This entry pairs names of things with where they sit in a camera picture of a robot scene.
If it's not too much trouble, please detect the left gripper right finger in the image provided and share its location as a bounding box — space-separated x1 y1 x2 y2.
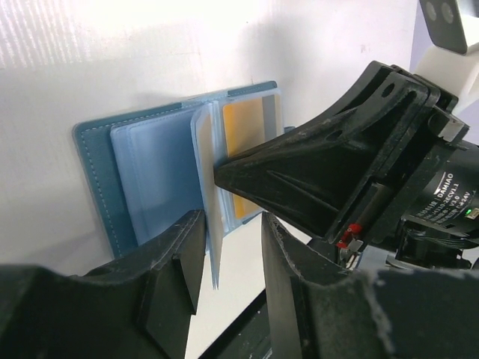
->
261 212 478 358

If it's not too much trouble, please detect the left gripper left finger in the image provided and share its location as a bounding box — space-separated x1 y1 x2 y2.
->
1 210 206 358

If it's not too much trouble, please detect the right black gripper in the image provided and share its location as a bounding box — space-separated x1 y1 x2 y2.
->
215 61 459 248

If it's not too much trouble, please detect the blue leather card holder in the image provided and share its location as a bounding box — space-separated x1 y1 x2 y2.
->
73 81 281 287

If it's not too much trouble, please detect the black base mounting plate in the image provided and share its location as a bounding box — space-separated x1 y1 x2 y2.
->
199 289 272 359

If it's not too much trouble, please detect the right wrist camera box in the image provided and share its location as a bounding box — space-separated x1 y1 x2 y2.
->
414 0 478 114

